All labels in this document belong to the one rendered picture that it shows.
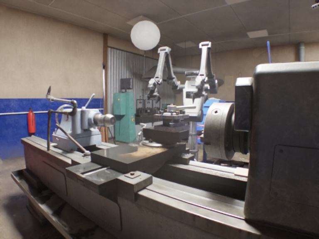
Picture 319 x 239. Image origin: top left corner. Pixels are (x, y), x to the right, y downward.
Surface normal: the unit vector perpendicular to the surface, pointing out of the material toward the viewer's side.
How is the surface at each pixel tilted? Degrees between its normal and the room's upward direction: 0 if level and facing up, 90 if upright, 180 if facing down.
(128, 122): 90
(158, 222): 90
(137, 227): 90
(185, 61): 90
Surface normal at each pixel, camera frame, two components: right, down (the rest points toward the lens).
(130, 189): -0.60, 0.07
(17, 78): 0.80, 0.06
